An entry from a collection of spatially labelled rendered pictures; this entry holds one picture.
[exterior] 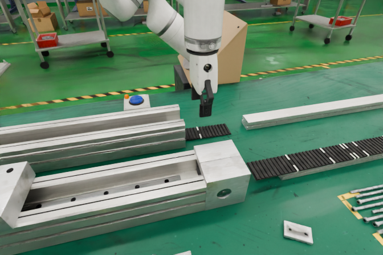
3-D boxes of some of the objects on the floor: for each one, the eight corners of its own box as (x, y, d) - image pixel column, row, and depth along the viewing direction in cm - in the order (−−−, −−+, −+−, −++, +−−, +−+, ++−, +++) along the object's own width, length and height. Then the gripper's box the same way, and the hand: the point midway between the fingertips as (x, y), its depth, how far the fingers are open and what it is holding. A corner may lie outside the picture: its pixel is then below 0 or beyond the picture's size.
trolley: (288, 30, 437) (303, -30, 378) (309, 27, 453) (327, -30, 394) (331, 46, 359) (359, -26, 300) (355, 42, 375) (386, -27, 316)
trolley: (107, 46, 360) (90, -26, 302) (114, 57, 321) (97, -23, 262) (35, 57, 321) (0, -23, 262) (33, 71, 282) (-8, -20, 223)
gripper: (179, 34, 56) (180, 93, 66) (196, 59, 42) (195, 128, 52) (207, 32, 57) (204, 90, 68) (232, 56, 44) (224, 124, 54)
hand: (200, 103), depth 59 cm, fingers open, 8 cm apart
